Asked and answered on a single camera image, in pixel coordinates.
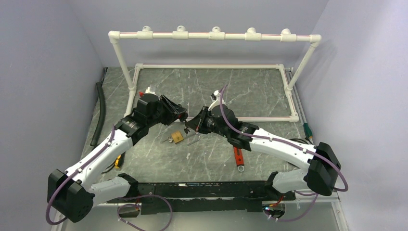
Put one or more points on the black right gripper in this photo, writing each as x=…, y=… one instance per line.
x=197, y=122

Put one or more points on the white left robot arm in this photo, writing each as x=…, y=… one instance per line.
x=71, y=194

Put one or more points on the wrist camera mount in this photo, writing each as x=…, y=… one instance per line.
x=149, y=90
x=216, y=99

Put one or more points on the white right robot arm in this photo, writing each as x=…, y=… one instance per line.
x=317, y=166

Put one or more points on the brass padlock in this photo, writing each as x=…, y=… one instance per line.
x=191, y=137

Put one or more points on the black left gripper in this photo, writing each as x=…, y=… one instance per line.
x=171, y=117

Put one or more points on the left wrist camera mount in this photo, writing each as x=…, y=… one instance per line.
x=149, y=90

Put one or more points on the red handled adjustable wrench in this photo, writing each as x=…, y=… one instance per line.
x=239, y=159

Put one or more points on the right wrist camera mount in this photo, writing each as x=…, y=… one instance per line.
x=216, y=99

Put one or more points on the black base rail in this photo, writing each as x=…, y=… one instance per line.
x=206, y=196

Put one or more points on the green handled screwdriver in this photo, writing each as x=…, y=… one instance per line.
x=307, y=131

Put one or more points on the orange black screwdriver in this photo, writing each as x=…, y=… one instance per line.
x=119, y=161

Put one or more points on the small orange black padlock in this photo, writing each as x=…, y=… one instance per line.
x=183, y=117

